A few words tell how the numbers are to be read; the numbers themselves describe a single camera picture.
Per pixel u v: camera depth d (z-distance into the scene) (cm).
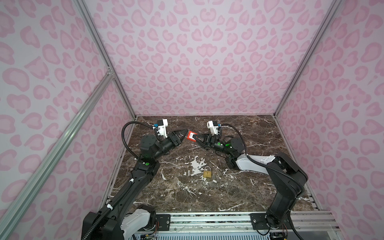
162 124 66
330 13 71
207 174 88
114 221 39
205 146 68
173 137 63
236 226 72
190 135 69
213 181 86
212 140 67
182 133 69
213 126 72
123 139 56
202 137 71
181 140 65
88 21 72
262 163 51
